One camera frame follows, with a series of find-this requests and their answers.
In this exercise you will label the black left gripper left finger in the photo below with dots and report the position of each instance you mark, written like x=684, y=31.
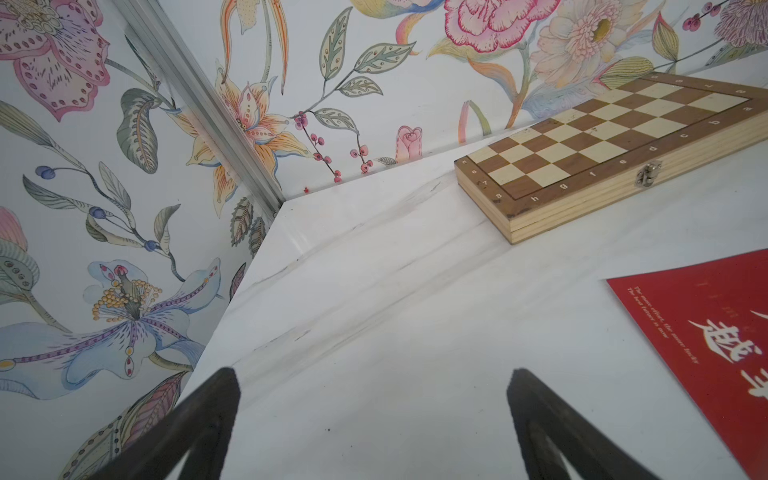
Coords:
x=195, y=435

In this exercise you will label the wooden folding chess board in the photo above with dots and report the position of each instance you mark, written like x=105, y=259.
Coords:
x=645, y=132

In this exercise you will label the aluminium corner post left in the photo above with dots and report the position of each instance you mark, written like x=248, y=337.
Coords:
x=157, y=34

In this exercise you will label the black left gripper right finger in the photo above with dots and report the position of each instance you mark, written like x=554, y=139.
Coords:
x=552, y=435

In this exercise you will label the red card white characters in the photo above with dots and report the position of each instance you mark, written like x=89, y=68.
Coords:
x=708, y=323

